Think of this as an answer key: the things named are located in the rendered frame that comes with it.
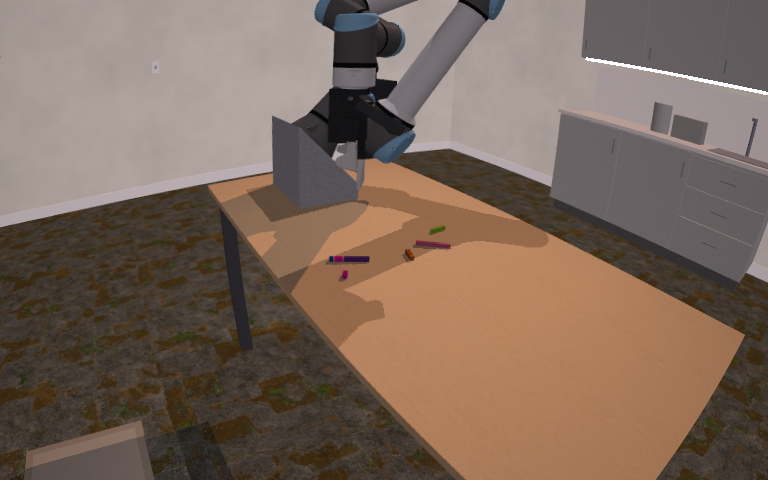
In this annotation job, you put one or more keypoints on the pink rod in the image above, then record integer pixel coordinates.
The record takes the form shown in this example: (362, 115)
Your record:
(433, 244)

